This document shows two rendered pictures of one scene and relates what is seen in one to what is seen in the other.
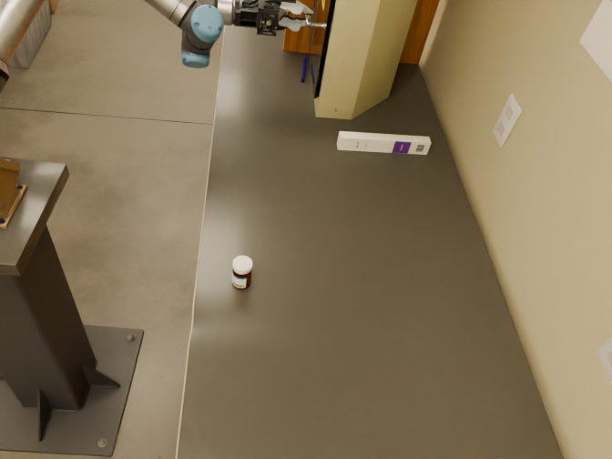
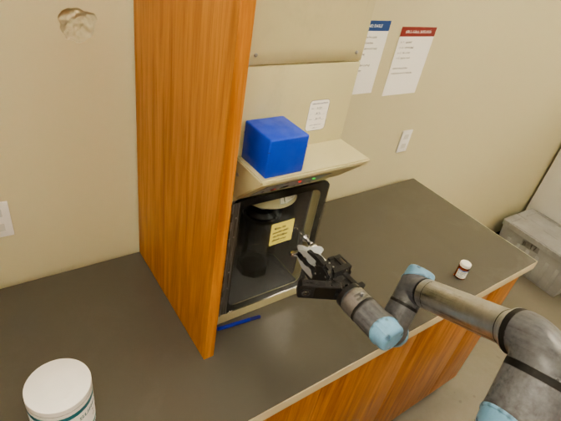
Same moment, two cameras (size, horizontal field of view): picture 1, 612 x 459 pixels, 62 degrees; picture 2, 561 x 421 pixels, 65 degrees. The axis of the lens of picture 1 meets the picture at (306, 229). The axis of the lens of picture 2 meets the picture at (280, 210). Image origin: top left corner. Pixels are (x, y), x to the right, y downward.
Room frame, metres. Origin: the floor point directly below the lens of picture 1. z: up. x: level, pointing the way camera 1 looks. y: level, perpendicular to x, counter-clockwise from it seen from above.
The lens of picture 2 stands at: (1.91, 0.92, 1.99)
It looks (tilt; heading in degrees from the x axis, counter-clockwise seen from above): 34 degrees down; 241
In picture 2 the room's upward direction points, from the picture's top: 11 degrees clockwise
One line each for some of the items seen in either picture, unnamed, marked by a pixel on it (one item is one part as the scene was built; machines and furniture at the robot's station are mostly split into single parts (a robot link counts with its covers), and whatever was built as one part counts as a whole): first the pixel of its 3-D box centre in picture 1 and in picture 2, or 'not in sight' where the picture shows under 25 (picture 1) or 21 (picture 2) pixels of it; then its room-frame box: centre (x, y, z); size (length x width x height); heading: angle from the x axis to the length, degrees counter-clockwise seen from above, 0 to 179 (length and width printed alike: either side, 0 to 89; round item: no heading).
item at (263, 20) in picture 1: (257, 14); (337, 281); (1.32, 0.24, 1.20); 0.12 x 0.09 x 0.08; 102
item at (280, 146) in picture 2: not in sight; (274, 146); (1.52, 0.15, 1.56); 0.10 x 0.10 x 0.09; 11
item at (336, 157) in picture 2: not in sight; (301, 175); (1.43, 0.13, 1.46); 0.32 x 0.12 x 0.10; 11
